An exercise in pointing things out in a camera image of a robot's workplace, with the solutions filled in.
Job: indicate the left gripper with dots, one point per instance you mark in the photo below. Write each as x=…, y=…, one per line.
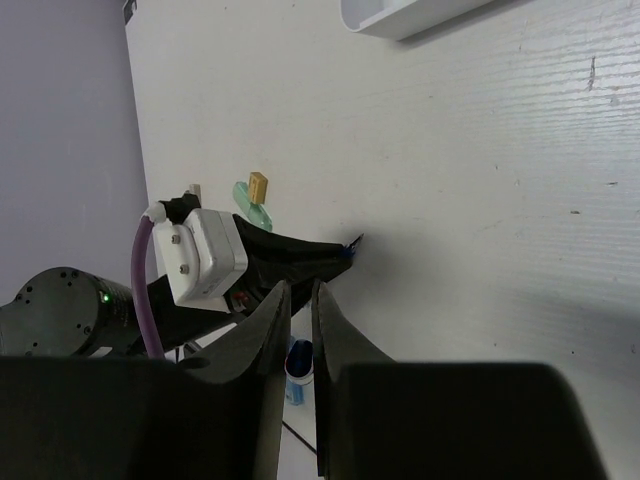
x=272, y=258

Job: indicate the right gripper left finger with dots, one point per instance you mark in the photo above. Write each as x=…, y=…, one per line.
x=215, y=415

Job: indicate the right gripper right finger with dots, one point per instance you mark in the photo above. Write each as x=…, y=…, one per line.
x=377, y=418

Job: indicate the blue pen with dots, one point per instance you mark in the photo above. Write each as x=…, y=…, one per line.
x=299, y=369

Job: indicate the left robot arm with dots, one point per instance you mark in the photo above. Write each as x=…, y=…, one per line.
x=68, y=312

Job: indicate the green stapler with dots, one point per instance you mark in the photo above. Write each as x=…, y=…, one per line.
x=256, y=214

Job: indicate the small brown eraser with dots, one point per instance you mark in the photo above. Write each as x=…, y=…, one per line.
x=257, y=188

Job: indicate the beige eraser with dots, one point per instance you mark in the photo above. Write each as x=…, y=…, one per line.
x=195, y=189

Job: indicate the white divided tray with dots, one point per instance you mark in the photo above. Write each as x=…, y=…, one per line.
x=399, y=20

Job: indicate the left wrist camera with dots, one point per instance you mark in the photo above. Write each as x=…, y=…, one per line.
x=203, y=258

